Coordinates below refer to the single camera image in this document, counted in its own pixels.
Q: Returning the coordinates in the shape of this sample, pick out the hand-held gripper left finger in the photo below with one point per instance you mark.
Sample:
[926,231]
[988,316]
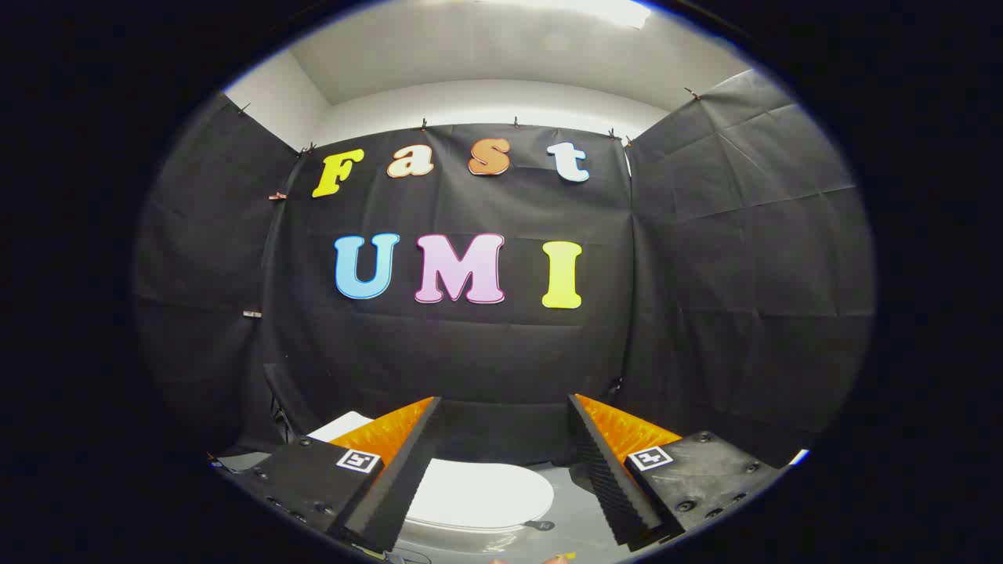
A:
[396,486]

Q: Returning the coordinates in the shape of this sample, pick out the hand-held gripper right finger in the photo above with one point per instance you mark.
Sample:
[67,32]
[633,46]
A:
[607,486]

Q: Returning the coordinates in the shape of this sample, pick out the white toilet lid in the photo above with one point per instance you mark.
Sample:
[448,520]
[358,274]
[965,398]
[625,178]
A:
[482,493]

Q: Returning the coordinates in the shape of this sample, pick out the white ceramic toilet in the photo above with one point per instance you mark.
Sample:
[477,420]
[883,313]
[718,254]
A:
[462,542]

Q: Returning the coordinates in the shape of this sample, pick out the black backdrop cloth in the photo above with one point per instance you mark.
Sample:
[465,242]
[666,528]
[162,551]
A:
[486,352]

